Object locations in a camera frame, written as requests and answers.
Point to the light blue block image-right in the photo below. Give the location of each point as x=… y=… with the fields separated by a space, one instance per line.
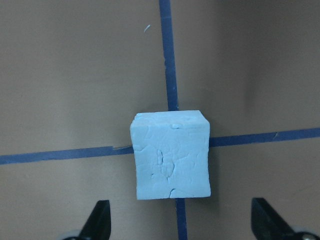
x=171 y=154

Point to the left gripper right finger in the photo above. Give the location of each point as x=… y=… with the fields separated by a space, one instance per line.
x=267 y=224

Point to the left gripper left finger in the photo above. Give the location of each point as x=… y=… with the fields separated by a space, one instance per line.
x=98 y=225

